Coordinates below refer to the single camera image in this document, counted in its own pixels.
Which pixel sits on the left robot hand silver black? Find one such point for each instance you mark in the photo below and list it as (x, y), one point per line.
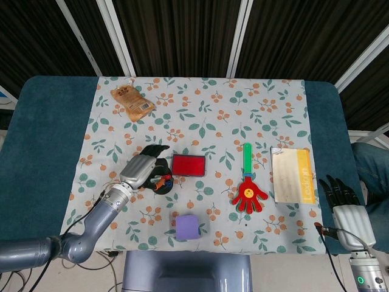
(138, 170)

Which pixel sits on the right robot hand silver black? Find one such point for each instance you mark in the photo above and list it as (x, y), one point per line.
(352, 219)

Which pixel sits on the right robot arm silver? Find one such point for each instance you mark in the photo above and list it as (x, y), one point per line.
(366, 270)

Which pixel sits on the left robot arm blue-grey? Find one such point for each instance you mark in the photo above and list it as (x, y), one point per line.
(91, 219)

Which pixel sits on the black mesh pen cup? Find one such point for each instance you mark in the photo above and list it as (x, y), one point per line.
(162, 190)

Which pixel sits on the red green hand clapper toy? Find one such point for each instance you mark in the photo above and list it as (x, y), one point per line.
(249, 194)

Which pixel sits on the red ink pad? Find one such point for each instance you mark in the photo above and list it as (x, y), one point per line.
(188, 165)

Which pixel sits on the person leg in jeans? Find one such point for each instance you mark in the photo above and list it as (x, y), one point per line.
(372, 170)

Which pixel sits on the brown snack pouch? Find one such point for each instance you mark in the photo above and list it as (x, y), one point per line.
(133, 102)

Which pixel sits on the cream yellow book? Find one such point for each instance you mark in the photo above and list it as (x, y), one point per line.
(291, 176)

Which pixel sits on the purple foam cube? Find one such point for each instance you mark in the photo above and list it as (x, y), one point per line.
(187, 227)

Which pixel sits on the floral tablecloth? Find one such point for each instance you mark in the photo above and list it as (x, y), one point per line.
(212, 121)

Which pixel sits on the blue-grey robot torso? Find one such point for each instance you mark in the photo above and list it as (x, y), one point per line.
(187, 270)

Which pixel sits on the white frame post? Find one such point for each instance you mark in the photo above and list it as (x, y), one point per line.
(117, 36)
(79, 36)
(364, 57)
(240, 36)

